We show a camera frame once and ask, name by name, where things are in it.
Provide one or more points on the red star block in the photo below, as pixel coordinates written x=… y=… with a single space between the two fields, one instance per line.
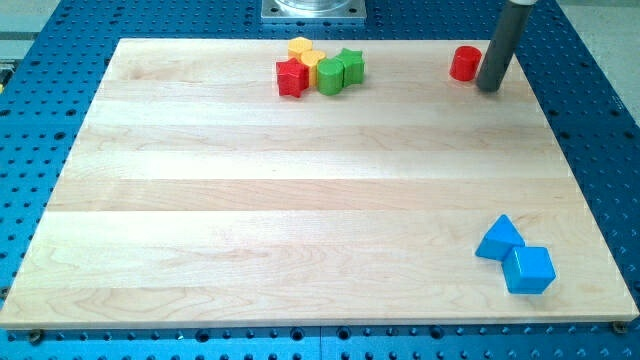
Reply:
x=292 y=77

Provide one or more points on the green cylinder block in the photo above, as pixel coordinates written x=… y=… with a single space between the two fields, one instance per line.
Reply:
x=330 y=76

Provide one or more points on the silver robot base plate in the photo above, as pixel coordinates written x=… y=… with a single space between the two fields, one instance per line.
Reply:
x=306 y=10

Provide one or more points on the blue cube block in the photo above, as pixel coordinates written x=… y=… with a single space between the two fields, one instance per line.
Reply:
x=528 y=270

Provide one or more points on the yellow hexagon block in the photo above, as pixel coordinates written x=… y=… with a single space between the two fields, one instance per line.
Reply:
x=297 y=46

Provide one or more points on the red cylinder block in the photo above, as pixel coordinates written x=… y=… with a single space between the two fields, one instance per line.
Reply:
x=464 y=63

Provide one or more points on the yellow cylinder block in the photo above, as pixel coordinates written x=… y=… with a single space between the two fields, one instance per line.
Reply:
x=311 y=59

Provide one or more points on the blue triangular prism block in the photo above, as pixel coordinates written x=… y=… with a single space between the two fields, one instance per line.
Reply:
x=499 y=240

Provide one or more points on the light wooden board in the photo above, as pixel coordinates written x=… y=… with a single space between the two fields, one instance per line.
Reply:
x=195 y=195

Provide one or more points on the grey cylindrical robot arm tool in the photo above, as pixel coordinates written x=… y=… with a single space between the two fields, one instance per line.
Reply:
x=509 y=29

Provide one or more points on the green star block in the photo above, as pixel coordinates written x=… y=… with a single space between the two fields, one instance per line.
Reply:
x=354 y=66

